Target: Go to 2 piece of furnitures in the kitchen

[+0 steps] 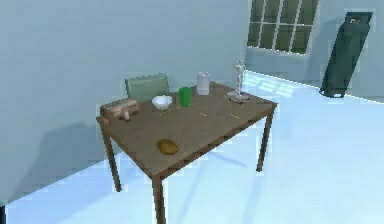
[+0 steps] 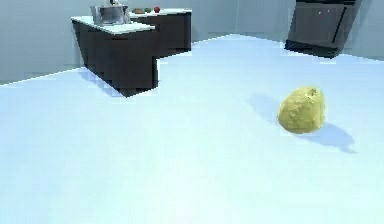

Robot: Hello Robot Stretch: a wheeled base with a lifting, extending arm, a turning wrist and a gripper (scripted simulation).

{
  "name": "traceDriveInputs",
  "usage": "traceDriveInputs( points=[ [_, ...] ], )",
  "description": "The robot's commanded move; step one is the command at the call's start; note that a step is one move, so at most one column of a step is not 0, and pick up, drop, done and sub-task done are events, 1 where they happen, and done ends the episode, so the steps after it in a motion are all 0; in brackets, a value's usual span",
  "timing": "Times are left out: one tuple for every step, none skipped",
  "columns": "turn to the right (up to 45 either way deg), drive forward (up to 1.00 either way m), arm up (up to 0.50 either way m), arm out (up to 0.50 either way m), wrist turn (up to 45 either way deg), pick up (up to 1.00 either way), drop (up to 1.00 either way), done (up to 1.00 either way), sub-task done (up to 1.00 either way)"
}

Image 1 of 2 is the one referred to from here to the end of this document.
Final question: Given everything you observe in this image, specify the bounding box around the brown wooden table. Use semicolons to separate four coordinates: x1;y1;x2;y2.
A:
96;80;278;224

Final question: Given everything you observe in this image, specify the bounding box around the small pale shaker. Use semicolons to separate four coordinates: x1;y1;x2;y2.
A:
122;103;132;122

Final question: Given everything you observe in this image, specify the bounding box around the white bowl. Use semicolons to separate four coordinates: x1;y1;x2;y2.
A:
151;95;174;111

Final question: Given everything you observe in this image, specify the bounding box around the green chair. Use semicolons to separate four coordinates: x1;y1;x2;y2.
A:
124;73;171;105

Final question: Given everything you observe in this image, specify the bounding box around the white statue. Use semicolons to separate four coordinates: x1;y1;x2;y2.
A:
226;59;251;103

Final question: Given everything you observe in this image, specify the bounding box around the brown potato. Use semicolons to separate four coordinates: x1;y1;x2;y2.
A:
156;138;180;156

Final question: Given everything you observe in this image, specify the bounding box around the green cup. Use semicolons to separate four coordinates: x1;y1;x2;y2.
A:
178;86;192;108

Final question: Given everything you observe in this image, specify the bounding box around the window with white bars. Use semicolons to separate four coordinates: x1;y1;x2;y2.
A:
246;0;321;56

